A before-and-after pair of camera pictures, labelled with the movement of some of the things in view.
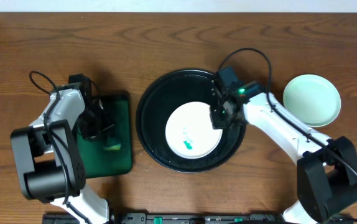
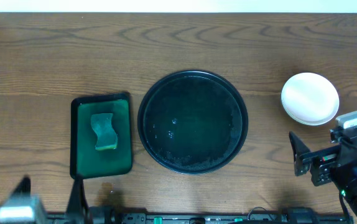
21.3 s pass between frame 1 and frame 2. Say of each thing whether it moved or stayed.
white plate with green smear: moved
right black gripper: moved
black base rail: stayed
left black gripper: moved
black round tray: stayed
